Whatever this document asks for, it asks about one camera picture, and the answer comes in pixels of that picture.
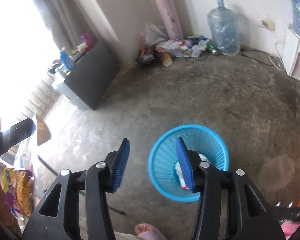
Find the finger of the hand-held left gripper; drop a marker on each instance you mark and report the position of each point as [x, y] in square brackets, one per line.
[15, 133]

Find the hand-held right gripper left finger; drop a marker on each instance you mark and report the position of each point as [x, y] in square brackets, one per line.
[120, 166]

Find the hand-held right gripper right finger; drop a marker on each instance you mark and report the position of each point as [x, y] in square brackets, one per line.
[183, 163]

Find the blue plastic waste basket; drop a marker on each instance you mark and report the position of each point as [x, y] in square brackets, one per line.
[165, 155]

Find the white red wrapper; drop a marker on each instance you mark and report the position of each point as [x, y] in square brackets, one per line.
[178, 172]

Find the white crumpled paper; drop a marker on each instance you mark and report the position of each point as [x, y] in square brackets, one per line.
[204, 158]

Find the wooden board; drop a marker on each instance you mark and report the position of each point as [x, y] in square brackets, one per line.
[43, 132]

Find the metal window grille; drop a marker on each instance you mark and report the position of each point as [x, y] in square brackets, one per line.
[41, 97]

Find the yellow purple snack packet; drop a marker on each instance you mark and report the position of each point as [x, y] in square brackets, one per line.
[22, 195]

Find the black cabinet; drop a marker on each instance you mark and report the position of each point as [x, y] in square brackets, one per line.
[90, 80]

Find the pile of rubbish bags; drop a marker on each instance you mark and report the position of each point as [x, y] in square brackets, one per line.
[177, 47]

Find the purple container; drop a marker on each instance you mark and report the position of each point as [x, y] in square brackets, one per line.
[86, 39]

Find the pink cloth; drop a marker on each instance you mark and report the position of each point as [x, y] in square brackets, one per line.
[290, 230]

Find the white plastic bag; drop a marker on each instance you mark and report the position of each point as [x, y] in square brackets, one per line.
[153, 32]

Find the grey curtain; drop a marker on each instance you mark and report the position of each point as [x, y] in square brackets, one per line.
[65, 5]

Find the large clear water jug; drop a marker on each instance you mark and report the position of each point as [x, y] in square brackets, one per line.
[223, 30]

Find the pink spotted roll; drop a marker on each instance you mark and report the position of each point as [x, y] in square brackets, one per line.
[168, 12]

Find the white water dispenser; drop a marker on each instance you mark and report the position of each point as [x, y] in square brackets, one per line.
[293, 55]

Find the wall socket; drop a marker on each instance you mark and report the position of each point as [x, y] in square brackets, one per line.
[268, 25]

